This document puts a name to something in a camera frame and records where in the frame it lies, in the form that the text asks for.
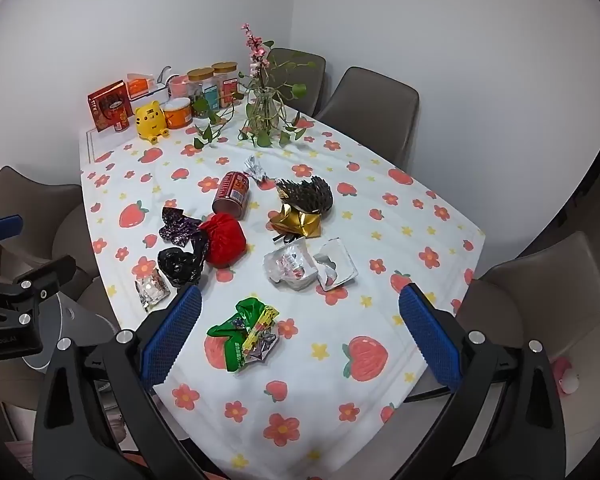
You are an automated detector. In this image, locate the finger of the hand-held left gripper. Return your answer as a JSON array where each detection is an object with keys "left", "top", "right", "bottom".
[
  {"left": 0, "top": 255, "right": 77, "bottom": 333},
  {"left": 0, "top": 215, "right": 24, "bottom": 247}
]

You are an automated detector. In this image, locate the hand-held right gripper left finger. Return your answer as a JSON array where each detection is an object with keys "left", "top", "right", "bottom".
[{"left": 32, "top": 284, "right": 231, "bottom": 480}]

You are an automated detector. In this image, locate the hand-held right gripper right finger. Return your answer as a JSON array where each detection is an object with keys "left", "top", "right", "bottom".
[{"left": 380, "top": 282, "right": 568, "bottom": 480}]

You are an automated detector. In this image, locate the torn white foil pouch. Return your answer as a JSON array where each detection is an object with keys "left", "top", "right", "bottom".
[{"left": 314, "top": 236, "right": 359, "bottom": 293}]

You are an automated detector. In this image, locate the clear plastic strawberry packet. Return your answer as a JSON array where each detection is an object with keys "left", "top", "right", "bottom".
[{"left": 263, "top": 239, "right": 320, "bottom": 290}]

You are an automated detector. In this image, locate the grey-brown dining chair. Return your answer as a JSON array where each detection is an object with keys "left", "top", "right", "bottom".
[
  {"left": 267, "top": 48, "right": 327, "bottom": 117},
  {"left": 314, "top": 66, "right": 421, "bottom": 169},
  {"left": 455, "top": 232, "right": 600, "bottom": 363},
  {"left": 0, "top": 166, "right": 102, "bottom": 311}
]

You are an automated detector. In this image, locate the small silver wrapper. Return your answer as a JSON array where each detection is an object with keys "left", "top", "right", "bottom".
[{"left": 134, "top": 267, "right": 170, "bottom": 310}]

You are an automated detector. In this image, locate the green snack packet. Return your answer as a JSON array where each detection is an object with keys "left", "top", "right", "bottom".
[{"left": 206, "top": 297, "right": 281, "bottom": 374}]

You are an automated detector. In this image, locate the black plastic bag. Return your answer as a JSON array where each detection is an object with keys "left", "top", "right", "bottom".
[{"left": 157, "top": 235, "right": 211, "bottom": 289}]

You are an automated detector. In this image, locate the purple crumpled wrapper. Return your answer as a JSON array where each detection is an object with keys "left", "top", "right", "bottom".
[{"left": 159, "top": 206, "right": 204, "bottom": 247}]

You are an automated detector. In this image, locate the red plastic bag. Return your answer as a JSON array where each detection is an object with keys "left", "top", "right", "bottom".
[{"left": 197, "top": 212, "right": 247, "bottom": 267}]

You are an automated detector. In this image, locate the pink plush toy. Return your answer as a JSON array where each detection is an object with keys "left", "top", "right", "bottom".
[{"left": 552, "top": 357, "right": 580, "bottom": 396}]

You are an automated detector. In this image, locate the red drink can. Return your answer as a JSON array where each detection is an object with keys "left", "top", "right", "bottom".
[{"left": 211, "top": 170, "right": 251, "bottom": 219}]

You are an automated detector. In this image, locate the red gift box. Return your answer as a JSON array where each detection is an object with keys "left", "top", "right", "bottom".
[{"left": 87, "top": 81, "right": 132, "bottom": 134}]

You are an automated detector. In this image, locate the crumpled gold foil paper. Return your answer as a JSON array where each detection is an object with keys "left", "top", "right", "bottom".
[{"left": 268, "top": 205, "right": 325, "bottom": 239}]

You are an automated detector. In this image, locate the crumpled silver foil wrapper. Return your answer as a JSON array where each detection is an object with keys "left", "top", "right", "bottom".
[{"left": 243, "top": 156, "right": 269, "bottom": 184}]

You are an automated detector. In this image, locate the yellow tiger toy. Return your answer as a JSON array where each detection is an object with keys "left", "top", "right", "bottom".
[{"left": 133, "top": 101, "right": 171, "bottom": 141}]

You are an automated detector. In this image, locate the black spiky paper ornament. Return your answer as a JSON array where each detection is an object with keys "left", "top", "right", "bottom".
[{"left": 275, "top": 176, "right": 335, "bottom": 214}]

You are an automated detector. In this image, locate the orange box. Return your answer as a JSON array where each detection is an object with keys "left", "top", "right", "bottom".
[{"left": 126, "top": 74, "right": 159, "bottom": 101}]

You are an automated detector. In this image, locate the glass vase with plant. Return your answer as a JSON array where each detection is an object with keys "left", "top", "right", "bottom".
[{"left": 192, "top": 40, "right": 317, "bottom": 151}]

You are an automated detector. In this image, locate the orange round tub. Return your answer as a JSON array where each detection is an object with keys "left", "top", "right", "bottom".
[{"left": 162, "top": 99, "right": 195, "bottom": 131}]

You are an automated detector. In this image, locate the pink container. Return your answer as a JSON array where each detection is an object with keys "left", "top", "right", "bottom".
[{"left": 167, "top": 75, "right": 191, "bottom": 99}]

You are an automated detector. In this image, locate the pink blossom sprig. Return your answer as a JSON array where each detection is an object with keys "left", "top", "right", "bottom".
[{"left": 240, "top": 23, "right": 269, "bottom": 92}]

